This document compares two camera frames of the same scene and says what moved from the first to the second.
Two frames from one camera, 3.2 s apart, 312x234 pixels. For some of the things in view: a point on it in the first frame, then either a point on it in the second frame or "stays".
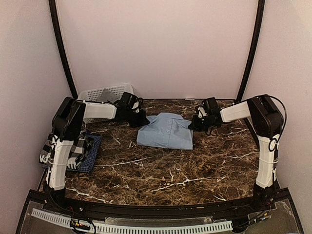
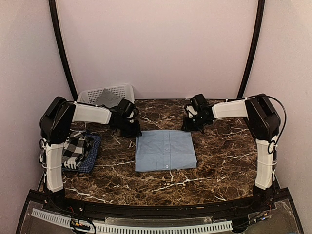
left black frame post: (55, 18) stays
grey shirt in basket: (106, 95) stays
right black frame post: (258, 31) stays
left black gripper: (142, 122) to (135, 132)
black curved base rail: (270, 201) stays
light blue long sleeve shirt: (167, 130) to (164, 149)
